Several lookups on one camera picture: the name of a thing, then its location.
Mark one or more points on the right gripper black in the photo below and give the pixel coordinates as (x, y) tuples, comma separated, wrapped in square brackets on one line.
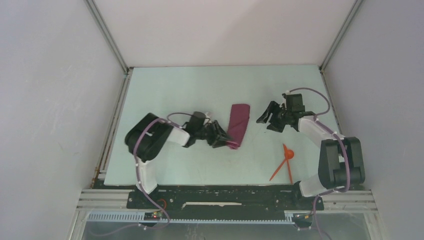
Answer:
[(271, 108)]

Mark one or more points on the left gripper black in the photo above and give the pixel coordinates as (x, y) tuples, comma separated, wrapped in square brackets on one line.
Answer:
[(221, 134)]

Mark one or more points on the magenta cloth napkin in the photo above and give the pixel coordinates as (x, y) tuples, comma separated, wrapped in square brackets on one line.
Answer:
[(238, 124)]

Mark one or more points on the orange plastic knife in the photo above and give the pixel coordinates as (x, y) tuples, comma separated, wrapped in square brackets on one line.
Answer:
[(280, 165)]

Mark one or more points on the orange plastic spoon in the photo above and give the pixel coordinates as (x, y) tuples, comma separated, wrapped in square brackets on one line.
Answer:
[(289, 154)]

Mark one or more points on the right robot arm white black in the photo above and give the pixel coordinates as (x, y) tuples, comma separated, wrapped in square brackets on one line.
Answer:
[(340, 162)]

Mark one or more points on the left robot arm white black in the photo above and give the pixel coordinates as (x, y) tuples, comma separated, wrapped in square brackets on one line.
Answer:
[(147, 138)]

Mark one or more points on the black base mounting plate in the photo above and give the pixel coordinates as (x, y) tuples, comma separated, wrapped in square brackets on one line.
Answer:
[(225, 202)]

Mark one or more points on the aluminium frame rail front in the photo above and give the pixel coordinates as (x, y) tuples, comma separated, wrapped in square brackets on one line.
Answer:
[(109, 205)]

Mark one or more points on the right corner aluminium post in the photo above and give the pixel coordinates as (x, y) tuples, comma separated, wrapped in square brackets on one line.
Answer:
[(341, 33)]

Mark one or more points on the corner aluminium post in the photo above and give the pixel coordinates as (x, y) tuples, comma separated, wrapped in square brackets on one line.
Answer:
[(107, 35), (341, 33)]

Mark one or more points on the left corner aluminium post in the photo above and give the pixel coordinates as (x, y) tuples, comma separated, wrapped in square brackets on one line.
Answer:
[(107, 35)]

